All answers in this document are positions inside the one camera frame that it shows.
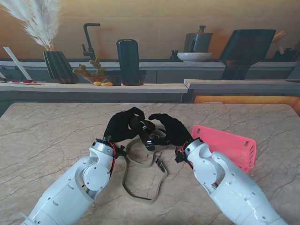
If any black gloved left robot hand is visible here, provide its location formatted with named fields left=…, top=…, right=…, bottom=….
left=103, top=107, right=145, bottom=143

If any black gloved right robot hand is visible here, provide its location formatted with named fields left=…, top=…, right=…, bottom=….
left=148, top=113, right=195, bottom=147

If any beige woven belt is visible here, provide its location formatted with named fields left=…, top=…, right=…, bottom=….
left=121, top=126, right=173, bottom=204

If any pink plastic mesh basket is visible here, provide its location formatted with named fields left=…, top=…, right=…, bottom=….
left=191, top=125, right=256, bottom=173

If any light wood counter top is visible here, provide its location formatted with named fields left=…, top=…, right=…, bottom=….
left=0, top=82, right=189, bottom=95

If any tall dark cylindrical canister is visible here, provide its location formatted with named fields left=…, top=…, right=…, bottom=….
left=116, top=39, right=141, bottom=86

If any grey stone counter top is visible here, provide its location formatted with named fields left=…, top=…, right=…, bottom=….
left=183, top=79, right=300, bottom=90

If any white ceramic bowl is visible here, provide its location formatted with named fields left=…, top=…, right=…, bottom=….
left=177, top=52, right=213, bottom=62

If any dark ribbed vase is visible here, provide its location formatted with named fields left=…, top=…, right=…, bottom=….
left=43, top=51, right=79, bottom=84

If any grey pot with lid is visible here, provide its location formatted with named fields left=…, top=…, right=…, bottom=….
left=183, top=25, right=213, bottom=53

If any black kitchen faucet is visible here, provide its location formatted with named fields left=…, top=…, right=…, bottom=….
left=82, top=22, right=101, bottom=62

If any plate with red food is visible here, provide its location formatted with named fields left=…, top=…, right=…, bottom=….
left=7, top=80, right=42, bottom=85

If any dark range hood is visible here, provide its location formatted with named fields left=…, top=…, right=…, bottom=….
left=219, top=29, right=277, bottom=81

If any white leaning board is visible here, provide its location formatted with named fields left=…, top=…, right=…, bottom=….
left=3, top=46, right=32, bottom=80

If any dark utensil holder with spoons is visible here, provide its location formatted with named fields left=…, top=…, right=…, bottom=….
left=271, top=30, right=297, bottom=62

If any white pampas grass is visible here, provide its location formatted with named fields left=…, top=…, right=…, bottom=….
left=0, top=0, right=62, bottom=52

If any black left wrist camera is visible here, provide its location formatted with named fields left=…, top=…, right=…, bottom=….
left=117, top=145, right=128, bottom=158

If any red black right arm cable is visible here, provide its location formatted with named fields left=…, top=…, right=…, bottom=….
left=180, top=142, right=195, bottom=169

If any red black arm cable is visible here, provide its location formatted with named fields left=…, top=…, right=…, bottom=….
left=180, top=142, right=195, bottom=169
left=107, top=142, right=118, bottom=179

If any red black left arm cable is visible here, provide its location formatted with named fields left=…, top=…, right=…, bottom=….
left=107, top=142, right=118, bottom=179

